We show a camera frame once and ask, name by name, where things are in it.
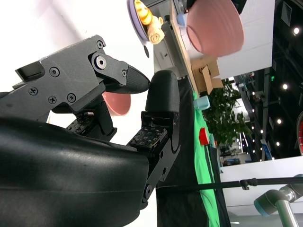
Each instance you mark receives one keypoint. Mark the green cloth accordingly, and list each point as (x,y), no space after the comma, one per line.
(206,170)

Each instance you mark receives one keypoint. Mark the black stand rod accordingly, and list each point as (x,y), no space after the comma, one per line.
(248,183)

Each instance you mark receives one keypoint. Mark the purple plate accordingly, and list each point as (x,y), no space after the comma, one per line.
(132,16)

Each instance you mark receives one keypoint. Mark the yellow toy croissant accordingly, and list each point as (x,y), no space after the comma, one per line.
(143,11)

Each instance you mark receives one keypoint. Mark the teal cup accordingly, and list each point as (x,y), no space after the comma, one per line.
(202,102)

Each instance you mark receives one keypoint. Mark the black round table grommet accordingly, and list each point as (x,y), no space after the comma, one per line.
(146,52)

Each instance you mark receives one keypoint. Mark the light blue cup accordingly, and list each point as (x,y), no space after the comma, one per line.
(181,20)

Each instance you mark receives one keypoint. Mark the white cabinet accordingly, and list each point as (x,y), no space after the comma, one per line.
(163,54)

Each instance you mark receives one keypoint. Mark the pink plastic bowl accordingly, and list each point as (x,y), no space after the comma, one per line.
(213,30)
(118,105)

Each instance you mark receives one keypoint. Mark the red round sign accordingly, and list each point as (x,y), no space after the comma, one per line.
(300,142)

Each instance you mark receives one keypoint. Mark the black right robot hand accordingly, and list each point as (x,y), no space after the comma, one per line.
(71,177)

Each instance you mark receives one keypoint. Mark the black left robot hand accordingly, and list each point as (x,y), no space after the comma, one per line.
(240,4)

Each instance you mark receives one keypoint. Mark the small red object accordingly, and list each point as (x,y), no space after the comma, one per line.
(203,137)

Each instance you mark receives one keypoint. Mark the brown cardboard box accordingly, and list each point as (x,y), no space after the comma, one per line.
(206,78)

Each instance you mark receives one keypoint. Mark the wooden table board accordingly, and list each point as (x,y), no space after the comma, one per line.
(174,16)

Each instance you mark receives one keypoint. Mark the green potted plant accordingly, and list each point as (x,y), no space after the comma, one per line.
(225,113)

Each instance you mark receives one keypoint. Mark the grey industrial robot arm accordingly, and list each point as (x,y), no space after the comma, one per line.
(279,201)

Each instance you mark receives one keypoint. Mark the black backdrop cloth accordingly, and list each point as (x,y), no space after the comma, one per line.
(187,142)

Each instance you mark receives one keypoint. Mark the beige toy bread roll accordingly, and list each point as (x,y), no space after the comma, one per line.
(155,35)

